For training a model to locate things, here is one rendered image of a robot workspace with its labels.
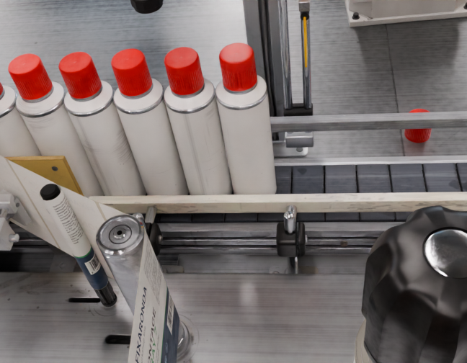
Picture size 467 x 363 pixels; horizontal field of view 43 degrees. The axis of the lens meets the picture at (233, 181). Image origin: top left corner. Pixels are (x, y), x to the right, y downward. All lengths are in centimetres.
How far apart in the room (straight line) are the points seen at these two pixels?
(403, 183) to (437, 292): 43
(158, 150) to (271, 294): 19
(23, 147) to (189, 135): 19
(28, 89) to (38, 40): 51
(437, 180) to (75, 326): 43
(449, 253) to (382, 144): 53
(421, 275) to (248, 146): 35
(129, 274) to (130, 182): 23
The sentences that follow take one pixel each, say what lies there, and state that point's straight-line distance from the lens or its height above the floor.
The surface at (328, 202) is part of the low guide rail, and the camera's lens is 66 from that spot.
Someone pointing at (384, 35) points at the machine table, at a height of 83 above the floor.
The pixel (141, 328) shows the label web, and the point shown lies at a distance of 45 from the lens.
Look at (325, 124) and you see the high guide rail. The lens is 67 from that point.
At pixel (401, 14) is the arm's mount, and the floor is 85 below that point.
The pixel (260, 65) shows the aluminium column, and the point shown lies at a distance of 73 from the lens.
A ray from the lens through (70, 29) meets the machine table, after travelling 114.
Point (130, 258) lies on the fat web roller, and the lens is 47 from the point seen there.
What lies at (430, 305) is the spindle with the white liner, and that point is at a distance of 30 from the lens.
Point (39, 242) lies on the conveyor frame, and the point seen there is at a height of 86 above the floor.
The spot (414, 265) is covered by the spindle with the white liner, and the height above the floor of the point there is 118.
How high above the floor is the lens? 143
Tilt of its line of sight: 49 degrees down
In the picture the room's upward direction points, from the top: 10 degrees counter-clockwise
